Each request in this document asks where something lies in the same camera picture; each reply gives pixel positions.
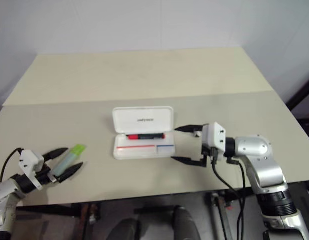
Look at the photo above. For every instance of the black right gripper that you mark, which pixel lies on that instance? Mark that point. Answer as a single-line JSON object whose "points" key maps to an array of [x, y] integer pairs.
{"points": [[206, 153]]}

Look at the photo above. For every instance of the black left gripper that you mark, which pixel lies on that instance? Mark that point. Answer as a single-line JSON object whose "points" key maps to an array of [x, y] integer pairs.
{"points": [[44, 174]]}

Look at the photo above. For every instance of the green highlighter marker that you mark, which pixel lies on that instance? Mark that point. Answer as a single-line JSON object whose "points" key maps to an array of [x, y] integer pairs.
{"points": [[69, 158]]}

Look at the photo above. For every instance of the red and black marker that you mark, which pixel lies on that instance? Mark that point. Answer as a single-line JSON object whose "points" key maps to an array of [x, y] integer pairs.
{"points": [[146, 136]]}

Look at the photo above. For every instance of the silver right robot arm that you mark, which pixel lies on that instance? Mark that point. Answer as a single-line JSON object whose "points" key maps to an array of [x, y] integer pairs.
{"points": [[265, 175]]}

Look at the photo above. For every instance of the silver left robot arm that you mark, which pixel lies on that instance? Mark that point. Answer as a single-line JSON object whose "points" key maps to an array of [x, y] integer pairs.
{"points": [[5, 195]]}

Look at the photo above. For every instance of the white plastic pencil case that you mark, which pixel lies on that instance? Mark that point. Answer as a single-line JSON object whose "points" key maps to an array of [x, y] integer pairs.
{"points": [[143, 133]]}

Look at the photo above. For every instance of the dark rounded shape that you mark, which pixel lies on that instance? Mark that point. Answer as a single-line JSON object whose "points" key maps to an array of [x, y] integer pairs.
{"points": [[183, 222]]}

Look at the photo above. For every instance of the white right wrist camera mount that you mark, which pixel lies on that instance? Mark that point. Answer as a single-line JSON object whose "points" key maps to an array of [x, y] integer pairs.
{"points": [[214, 140]]}

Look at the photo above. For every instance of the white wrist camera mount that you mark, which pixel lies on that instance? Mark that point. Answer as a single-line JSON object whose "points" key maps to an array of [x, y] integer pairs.
{"points": [[30, 162], [214, 140]]}

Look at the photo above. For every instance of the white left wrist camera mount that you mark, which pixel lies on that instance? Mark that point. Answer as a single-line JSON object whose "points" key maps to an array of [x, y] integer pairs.
{"points": [[30, 162]]}

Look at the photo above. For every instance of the metal table leg frame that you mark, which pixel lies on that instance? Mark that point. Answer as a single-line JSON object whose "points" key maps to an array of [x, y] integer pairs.
{"points": [[222, 212]]}

